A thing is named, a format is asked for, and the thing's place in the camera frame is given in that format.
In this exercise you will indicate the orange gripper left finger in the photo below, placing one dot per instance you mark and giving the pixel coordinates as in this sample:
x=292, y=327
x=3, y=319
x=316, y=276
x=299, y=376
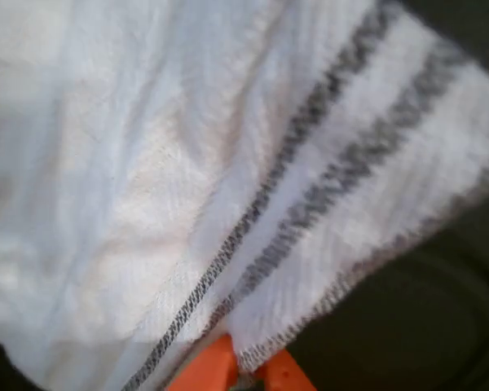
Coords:
x=212, y=366

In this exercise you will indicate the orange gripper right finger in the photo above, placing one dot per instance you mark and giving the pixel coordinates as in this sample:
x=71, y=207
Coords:
x=283, y=372

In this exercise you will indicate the white striped towel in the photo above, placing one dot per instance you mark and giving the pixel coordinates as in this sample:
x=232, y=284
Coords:
x=146, y=163

